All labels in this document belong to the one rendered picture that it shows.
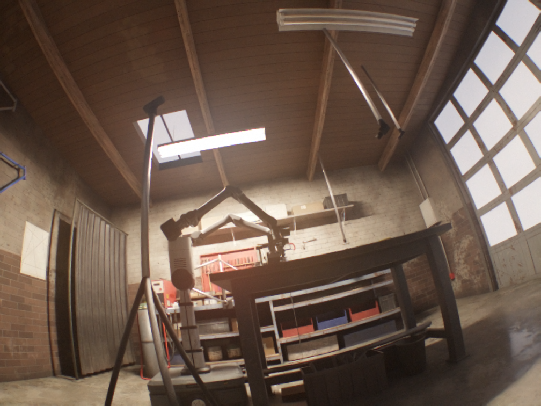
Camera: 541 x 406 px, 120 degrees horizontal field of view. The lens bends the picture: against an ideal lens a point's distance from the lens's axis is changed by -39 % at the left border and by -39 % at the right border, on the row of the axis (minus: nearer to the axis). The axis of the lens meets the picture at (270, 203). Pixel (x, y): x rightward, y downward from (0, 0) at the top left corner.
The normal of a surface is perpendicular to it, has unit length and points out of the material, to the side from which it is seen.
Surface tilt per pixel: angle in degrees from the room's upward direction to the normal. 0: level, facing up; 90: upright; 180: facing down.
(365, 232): 90
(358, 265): 90
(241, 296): 90
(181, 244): 90
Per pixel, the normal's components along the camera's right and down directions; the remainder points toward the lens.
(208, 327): 0.00, -0.40
